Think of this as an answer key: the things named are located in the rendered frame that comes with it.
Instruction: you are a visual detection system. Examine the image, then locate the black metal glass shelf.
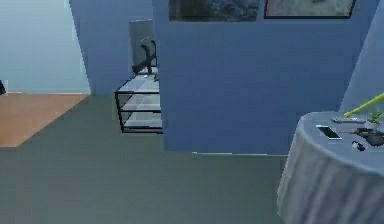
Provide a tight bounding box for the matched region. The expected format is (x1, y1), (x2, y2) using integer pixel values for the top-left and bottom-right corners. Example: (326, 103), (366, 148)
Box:
(114, 67), (164, 135)

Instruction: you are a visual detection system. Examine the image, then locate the white edged black phone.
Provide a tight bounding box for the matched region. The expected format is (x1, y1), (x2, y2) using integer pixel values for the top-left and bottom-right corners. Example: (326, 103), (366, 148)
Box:
(315, 124), (343, 141)

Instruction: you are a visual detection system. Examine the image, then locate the small black white object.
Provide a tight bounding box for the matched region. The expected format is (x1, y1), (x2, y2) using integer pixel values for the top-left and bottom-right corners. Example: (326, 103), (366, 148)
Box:
(351, 140), (366, 152)

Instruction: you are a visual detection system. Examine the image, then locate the small green plant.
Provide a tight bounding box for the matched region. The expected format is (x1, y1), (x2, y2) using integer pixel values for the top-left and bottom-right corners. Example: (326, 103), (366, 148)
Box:
(367, 109), (384, 125)

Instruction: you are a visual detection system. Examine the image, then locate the grey wall panel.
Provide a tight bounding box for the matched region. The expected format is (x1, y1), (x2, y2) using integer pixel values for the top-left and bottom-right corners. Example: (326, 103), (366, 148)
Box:
(128, 18), (156, 73)

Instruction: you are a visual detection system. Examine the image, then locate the round table with grey cloth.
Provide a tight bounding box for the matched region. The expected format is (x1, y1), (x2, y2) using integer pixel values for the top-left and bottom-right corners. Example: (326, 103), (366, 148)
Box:
(276, 111), (384, 224)

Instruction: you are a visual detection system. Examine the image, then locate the grey remote control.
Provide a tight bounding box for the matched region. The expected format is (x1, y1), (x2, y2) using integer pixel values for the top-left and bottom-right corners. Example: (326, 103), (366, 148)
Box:
(330, 116), (367, 125)

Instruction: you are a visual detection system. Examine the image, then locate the dark framed wall picture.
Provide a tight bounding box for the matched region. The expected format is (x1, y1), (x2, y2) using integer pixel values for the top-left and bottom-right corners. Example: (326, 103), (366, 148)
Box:
(168, 0), (261, 23)

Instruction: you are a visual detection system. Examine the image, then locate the black abstract sculpture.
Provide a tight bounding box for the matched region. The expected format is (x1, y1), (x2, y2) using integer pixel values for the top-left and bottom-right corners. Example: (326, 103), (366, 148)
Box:
(131, 40), (158, 75)

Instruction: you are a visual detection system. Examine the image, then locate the yellow green stick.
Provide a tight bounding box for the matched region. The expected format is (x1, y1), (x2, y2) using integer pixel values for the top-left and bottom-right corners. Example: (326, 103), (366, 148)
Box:
(343, 92), (384, 119)

